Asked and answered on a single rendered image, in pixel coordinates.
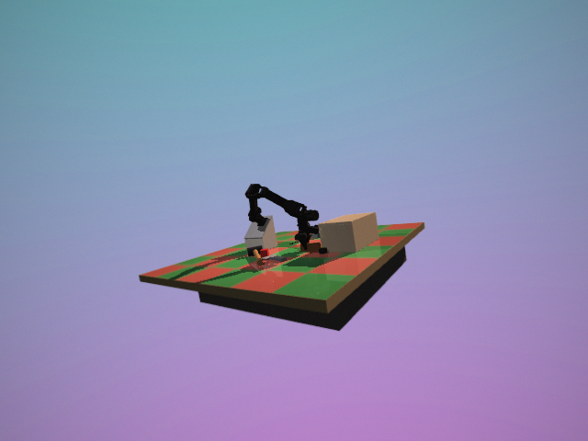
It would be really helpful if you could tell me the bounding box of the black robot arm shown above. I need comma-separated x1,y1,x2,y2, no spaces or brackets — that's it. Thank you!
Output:
245,184,319,234

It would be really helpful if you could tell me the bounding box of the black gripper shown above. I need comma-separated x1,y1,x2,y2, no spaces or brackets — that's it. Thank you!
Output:
294,221,311,250

